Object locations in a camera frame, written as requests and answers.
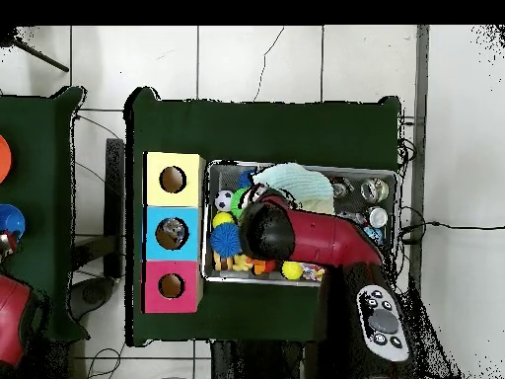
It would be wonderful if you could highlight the mint knitted cloth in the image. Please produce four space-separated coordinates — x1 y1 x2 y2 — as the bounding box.
252 162 335 203

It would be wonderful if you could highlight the cream knitted cloth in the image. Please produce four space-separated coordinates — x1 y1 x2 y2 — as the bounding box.
299 196 336 216

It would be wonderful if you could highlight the clear plastic bottle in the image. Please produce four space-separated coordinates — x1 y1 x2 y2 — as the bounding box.
160 217 187 244

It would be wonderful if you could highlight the crushed red silver can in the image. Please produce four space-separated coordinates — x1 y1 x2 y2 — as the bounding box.
330 176 355 199

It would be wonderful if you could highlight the wooden box with three holes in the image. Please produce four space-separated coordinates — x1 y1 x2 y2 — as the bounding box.
140 151 206 315

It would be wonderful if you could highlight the green koosh ball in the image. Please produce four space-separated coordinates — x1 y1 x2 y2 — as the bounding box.
230 187 251 219

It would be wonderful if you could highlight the small blue koosh ball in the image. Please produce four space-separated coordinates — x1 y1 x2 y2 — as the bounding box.
238 169 258 190

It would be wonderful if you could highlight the black and white soccer ball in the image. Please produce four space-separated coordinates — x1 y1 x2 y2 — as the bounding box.
213 189 235 212

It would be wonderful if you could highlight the large blue koosh ball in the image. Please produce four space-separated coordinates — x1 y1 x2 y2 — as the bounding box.
209 222 244 259

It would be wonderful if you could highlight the yellow tennis ball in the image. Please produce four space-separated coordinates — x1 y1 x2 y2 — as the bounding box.
280 260 304 281

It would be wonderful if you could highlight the crushed black silver can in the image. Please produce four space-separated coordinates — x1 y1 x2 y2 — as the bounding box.
367 206 390 229

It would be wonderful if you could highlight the black upright panel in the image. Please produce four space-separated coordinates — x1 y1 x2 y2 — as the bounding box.
104 137 126 279

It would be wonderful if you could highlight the dark green side tablecloth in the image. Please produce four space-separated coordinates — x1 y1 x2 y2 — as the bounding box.
0 85 91 342

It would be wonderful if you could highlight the blue bowl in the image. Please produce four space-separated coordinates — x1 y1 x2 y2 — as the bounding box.
0 203 27 240

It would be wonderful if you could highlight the orange bowl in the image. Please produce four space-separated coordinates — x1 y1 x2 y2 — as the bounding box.
0 133 13 186

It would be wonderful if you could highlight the black tripod leg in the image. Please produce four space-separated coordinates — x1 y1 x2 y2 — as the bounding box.
11 37 70 73

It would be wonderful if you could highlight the wire mesh bin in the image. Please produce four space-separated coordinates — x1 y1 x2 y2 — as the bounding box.
200 159 399 287

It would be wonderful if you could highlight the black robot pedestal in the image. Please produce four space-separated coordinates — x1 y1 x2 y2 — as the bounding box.
210 340 317 379

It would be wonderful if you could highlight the black power cable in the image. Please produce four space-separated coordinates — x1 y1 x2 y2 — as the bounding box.
397 220 505 243

